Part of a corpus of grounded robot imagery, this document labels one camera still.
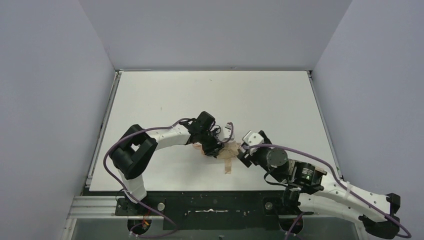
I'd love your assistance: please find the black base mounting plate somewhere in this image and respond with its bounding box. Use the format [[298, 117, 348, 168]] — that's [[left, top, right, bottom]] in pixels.
[[115, 190, 301, 231]]

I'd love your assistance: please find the beige folding umbrella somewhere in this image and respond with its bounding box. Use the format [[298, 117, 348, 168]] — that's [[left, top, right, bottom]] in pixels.
[[191, 141, 241, 175]]

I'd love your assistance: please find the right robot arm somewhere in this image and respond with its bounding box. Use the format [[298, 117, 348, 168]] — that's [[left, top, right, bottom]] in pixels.
[[238, 140, 402, 240]]

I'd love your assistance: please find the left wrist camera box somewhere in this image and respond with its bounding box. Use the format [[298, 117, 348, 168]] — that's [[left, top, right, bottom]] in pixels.
[[220, 122, 235, 143]]

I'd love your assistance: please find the aluminium frame rail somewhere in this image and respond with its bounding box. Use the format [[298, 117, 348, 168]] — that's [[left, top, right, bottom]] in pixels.
[[62, 191, 368, 240]]

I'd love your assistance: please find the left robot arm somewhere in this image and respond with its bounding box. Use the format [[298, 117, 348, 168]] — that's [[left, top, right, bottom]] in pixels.
[[104, 111, 235, 204]]

